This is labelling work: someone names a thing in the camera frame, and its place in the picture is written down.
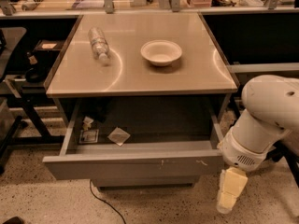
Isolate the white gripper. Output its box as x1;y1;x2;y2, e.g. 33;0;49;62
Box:
216;127;271;214

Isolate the grey top drawer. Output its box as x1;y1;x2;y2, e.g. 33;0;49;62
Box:
43;96;223;179

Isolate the grey drawer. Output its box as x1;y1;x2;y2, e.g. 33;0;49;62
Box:
43;96;223;179
91;176;199;188

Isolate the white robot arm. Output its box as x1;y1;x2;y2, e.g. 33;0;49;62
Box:
217;75;299;214

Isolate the grey drawer cabinet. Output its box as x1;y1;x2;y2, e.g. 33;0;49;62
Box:
43;12;241;192

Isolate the grey bottom drawer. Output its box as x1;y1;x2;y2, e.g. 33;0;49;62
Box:
91;176;199;188

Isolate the black office chair base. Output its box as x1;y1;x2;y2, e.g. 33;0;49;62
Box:
230;93;299;189

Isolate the square white packet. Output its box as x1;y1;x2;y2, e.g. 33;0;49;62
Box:
108;127;130;147

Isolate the white bowl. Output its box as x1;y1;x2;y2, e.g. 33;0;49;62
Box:
140;40;182;67

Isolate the small framed card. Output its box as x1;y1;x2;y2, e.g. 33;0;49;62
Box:
78;130;99;144

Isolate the small white packet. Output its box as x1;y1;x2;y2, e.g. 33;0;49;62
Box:
82;117;93;131

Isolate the clear plastic water bottle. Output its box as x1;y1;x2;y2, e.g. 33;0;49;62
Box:
88;27;109;64

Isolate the black round object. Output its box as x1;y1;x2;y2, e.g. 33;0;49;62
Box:
25;66;47;83

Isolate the black floor cable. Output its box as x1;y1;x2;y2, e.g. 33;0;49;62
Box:
89;179;128;224

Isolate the black table frame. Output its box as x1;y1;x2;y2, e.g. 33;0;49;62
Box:
4;76;65;145

